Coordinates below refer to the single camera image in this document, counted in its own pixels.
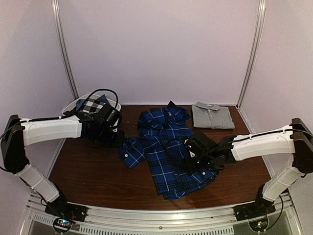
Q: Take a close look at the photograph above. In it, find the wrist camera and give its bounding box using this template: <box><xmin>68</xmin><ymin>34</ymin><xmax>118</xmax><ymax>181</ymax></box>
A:
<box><xmin>94</xmin><ymin>104</ymin><xmax>122</xmax><ymax>128</ymax></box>
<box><xmin>184</xmin><ymin>132</ymin><xmax>216</xmax><ymax>158</ymax></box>

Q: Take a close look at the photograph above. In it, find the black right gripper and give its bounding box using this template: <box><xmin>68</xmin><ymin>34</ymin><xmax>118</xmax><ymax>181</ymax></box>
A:
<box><xmin>182</xmin><ymin>154</ymin><xmax>215</xmax><ymax>175</ymax></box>

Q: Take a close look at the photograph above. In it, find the aluminium front rail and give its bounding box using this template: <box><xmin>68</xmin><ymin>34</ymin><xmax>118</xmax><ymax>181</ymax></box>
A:
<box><xmin>24</xmin><ymin>194</ymin><xmax>301</xmax><ymax>235</ymax></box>

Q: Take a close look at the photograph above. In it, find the right aluminium corner post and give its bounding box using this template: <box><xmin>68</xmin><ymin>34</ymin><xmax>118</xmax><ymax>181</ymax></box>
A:
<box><xmin>236</xmin><ymin>0</ymin><xmax>267</xmax><ymax>109</ymax></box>

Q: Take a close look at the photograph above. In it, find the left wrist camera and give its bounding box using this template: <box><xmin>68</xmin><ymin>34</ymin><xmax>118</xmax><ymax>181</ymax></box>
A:
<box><xmin>94</xmin><ymin>104</ymin><xmax>122</xmax><ymax>128</ymax></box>

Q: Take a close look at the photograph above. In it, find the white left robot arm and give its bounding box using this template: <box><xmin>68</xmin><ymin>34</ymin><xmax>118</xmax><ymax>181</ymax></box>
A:
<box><xmin>0</xmin><ymin>104</ymin><xmax>124</xmax><ymax>217</ymax></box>

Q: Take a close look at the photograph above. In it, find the black white checked shirt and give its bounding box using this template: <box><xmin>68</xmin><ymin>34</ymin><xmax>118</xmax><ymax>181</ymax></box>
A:
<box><xmin>76</xmin><ymin>98</ymin><xmax>106</xmax><ymax>114</ymax></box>

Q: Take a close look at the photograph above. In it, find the left aluminium corner post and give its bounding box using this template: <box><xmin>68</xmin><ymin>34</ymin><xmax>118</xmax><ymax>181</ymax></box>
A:
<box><xmin>51</xmin><ymin>0</ymin><xmax>79</xmax><ymax>99</ymax></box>

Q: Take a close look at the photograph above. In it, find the aluminium corner post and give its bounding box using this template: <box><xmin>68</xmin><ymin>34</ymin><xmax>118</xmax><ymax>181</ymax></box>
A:
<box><xmin>51</xmin><ymin>0</ymin><xmax>79</xmax><ymax>99</ymax></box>
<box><xmin>236</xmin><ymin>0</ymin><xmax>267</xmax><ymax>109</ymax></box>

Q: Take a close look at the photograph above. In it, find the folded grey shirt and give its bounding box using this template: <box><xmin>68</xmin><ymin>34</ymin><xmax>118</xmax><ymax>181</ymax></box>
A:
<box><xmin>191</xmin><ymin>101</ymin><xmax>235</xmax><ymax>130</ymax></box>

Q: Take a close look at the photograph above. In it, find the white plastic laundry basket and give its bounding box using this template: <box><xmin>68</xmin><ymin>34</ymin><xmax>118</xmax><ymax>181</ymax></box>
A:
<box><xmin>62</xmin><ymin>93</ymin><xmax>121</xmax><ymax>115</ymax></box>

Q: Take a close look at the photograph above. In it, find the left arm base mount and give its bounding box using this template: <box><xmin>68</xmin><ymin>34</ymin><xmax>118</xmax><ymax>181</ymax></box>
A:
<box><xmin>41</xmin><ymin>192</ymin><xmax>88</xmax><ymax>234</ymax></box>

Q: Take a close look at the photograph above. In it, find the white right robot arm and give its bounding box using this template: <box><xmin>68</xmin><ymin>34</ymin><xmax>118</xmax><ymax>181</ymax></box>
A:
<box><xmin>181</xmin><ymin>118</ymin><xmax>313</xmax><ymax>216</ymax></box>

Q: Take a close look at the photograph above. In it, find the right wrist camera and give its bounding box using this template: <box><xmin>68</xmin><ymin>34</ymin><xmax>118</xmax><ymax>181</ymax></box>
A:
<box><xmin>184</xmin><ymin>132</ymin><xmax>216</xmax><ymax>158</ymax></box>

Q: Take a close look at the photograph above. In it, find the blue plaid long sleeve shirt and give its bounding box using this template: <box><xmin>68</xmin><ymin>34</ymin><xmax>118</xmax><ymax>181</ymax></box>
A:
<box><xmin>118</xmin><ymin>101</ymin><xmax>219</xmax><ymax>200</ymax></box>

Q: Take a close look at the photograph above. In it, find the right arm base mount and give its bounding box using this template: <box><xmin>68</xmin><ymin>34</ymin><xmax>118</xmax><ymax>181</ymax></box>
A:
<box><xmin>234</xmin><ymin>190</ymin><xmax>276</xmax><ymax>233</ymax></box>

